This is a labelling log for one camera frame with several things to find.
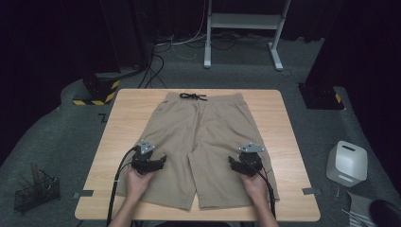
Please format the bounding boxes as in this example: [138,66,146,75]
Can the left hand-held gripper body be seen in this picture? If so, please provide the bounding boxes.
[131,139,161,176]

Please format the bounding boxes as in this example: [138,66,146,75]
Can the grey striped sheet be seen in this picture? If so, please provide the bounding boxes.
[345,190,379,227]

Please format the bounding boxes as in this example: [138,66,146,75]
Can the beige shorts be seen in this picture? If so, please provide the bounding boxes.
[115,91,281,211]

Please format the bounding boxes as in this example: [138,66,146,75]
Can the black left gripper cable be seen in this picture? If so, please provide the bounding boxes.
[106,145,140,227]

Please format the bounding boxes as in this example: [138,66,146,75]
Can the grey tape strip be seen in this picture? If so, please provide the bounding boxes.
[301,186,323,196]
[72,189,95,200]

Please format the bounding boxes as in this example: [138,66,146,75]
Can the person's left hand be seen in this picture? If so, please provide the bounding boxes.
[125,165,156,203]

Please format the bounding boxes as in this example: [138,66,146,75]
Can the black round object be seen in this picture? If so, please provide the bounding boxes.
[368,199,401,227]

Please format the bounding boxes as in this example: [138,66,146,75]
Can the white box appliance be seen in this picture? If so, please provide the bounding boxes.
[325,140,369,188]

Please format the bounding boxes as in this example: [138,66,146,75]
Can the black floor cables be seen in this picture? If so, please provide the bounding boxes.
[137,43,168,90]

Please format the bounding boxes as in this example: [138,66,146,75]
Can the person's right hand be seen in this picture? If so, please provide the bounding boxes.
[240,173,270,203]

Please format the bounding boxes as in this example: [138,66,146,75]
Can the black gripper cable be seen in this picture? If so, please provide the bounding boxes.
[242,159,277,220]
[106,145,140,227]

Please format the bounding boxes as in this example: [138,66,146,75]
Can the white metal stand frame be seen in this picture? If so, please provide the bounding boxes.
[202,0,292,72]

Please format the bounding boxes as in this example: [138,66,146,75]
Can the black wire basket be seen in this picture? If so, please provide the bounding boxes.
[13,169,61,216]

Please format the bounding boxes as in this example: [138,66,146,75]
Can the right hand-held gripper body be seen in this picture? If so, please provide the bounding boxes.
[235,142,266,178]

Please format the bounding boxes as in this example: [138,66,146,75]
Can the black stand base yellow mark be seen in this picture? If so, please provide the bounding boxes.
[297,82,345,111]

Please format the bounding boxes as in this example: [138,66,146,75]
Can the black yellow striped stand base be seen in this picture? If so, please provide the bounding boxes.
[72,71,122,107]

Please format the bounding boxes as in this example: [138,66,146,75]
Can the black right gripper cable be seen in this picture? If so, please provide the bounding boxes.
[242,159,277,220]

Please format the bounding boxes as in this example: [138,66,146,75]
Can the white floor cable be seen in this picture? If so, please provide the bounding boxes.
[155,0,210,61]

